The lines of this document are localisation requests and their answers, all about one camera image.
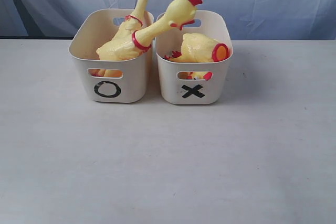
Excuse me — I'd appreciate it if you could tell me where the detached rubber chicken head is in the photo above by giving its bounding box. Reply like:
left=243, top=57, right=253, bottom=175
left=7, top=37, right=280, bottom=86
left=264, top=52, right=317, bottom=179
left=186, top=71, right=213, bottom=81

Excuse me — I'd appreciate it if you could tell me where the headless rubber chicken body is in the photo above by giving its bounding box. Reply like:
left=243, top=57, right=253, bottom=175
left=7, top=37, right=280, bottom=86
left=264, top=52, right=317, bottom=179
left=164, top=33, right=230, bottom=63

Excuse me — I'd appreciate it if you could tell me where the whole rubber chicken front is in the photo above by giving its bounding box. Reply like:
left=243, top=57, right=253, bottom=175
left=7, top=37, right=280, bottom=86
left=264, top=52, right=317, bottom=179
left=96, top=0, right=203, bottom=61

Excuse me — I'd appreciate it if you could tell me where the whole rubber chicken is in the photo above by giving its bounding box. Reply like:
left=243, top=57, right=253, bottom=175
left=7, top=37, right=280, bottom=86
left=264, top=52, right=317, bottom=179
left=90, top=0, right=161, bottom=78
left=96, top=0, right=203, bottom=61

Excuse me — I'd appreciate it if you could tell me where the cream bin with cross mark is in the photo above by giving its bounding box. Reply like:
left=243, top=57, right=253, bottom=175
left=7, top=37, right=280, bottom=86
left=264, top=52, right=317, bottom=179
left=155, top=10, right=233, bottom=105

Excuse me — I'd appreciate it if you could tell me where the cream bin with circle mark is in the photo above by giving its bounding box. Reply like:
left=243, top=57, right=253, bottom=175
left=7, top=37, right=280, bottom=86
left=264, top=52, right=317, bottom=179
left=69, top=9, right=152, bottom=103

